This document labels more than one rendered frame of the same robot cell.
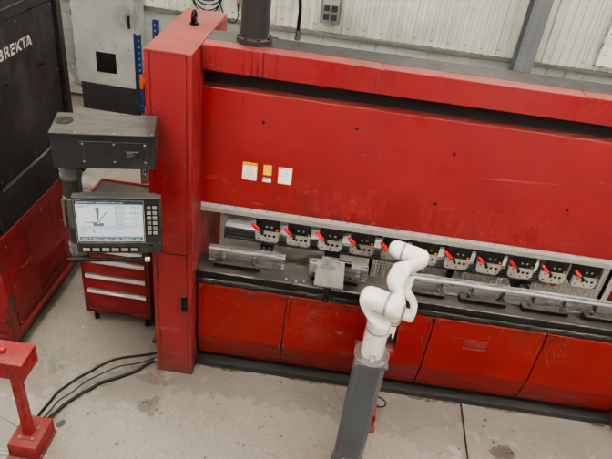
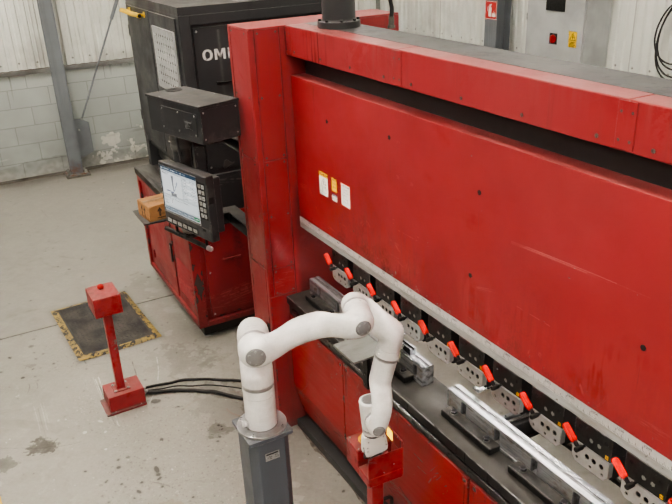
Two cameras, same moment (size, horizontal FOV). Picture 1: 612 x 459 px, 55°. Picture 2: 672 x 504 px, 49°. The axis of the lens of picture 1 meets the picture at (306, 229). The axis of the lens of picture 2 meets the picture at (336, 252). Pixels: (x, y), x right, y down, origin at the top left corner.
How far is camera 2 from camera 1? 2.99 m
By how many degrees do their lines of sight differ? 53
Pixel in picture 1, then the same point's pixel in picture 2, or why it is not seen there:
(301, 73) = (341, 57)
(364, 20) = not seen: outside the picture
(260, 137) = (326, 141)
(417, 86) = (427, 75)
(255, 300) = (323, 357)
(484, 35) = not seen: outside the picture
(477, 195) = (514, 274)
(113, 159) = (178, 128)
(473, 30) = not seen: outside the picture
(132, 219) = (191, 196)
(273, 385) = (332, 489)
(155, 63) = (233, 39)
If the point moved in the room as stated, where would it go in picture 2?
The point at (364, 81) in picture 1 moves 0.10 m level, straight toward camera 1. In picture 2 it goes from (384, 67) to (362, 70)
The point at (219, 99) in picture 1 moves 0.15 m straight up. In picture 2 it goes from (300, 91) to (298, 59)
